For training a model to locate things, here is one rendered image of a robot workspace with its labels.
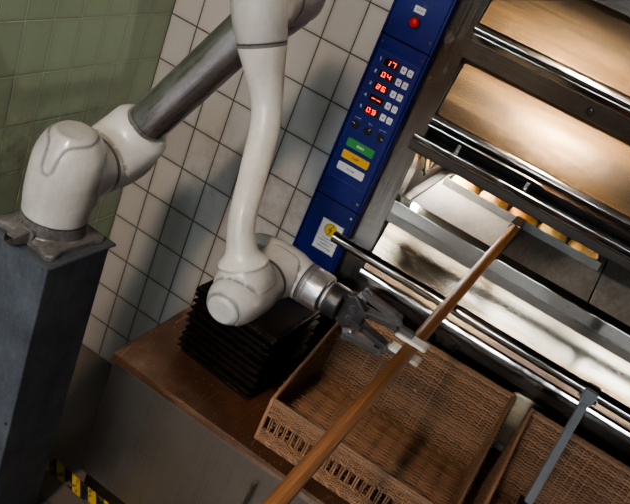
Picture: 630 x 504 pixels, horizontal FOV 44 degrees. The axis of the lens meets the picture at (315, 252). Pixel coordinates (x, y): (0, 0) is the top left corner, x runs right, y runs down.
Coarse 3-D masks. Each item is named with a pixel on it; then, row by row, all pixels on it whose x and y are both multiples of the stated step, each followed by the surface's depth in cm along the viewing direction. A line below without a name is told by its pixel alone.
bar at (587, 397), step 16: (336, 240) 199; (352, 240) 199; (368, 256) 196; (384, 272) 196; (400, 272) 194; (416, 288) 193; (464, 320) 189; (480, 320) 188; (496, 336) 187; (528, 352) 185; (544, 368) 184; (560, 368) 183; (576, 384) 181; (592, 384) 182; (592, 400) 180; (608, 400) 179; (576, 416) 180; (624, 416) 178; (560, 448) 177; (544, 464) 176; (544, 480) 175; (528, 496) 174
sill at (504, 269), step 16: (400, 208) 230; (416, 208) 230; (416, 224) 229; (432, 224) 226; (448, 224) 229; (448, 240) 226; (464, 240) 224; (480, 256) 223; (496, 272) 222; (512, 272) 220; (528, 272) 221; (528, 288) 219; (544, 288) 217; (560, 288) 220; (560, 304) 216; (576, 304) 215; (592, 320) 213; (608, 320) 213; (608, 336) 213; (624, 336) 211
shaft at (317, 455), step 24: (504, 240) 226; (480, 264) 206; (456, 288) 190; (432, 312) 177; (408, 360) 157; (384, 384) 146; (360, 408) 137; (336, 432) 130; (312, 456) 123; (288, 480) 117
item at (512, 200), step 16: (416, 144) 206; (432, 160) 205; (448, 160) 203; (464, 176) 202; (496, 192) 200; (528, 192) 213; (528, 208) 197; (560, 208) 212; (560, 224) 195; (576, 240) 194; (592, 240) 193; (608, 256) 192; (624, 256) 191
